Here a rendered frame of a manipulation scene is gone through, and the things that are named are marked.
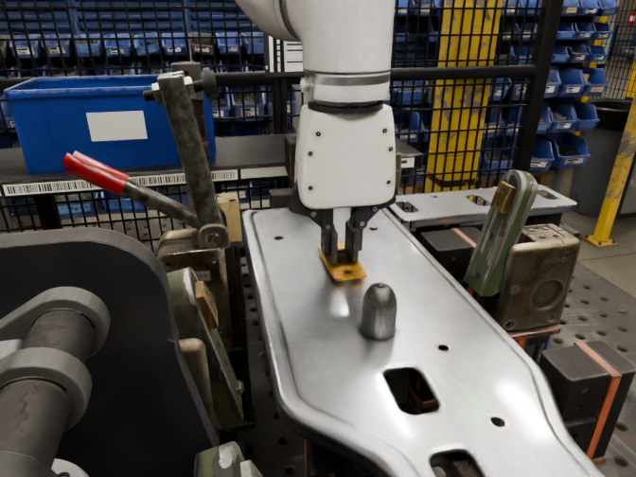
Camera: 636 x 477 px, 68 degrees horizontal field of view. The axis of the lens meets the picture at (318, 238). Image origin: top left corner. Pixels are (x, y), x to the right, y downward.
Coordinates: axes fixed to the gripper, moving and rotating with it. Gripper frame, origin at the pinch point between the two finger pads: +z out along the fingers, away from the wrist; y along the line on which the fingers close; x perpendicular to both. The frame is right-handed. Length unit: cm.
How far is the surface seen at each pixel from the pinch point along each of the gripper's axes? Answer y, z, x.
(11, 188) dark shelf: -44, 2, 32
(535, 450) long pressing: 5.7, 3.0, -27.7
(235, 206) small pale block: -11.3, -2.8, 6.2
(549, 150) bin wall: 173, 46, 178
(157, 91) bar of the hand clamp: -17.6, -17.0, -0.8
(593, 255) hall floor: 198, 103, 153
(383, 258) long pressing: 5.4, 3.0, 0.3
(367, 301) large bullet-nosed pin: -1.3, -0.5, -13.1
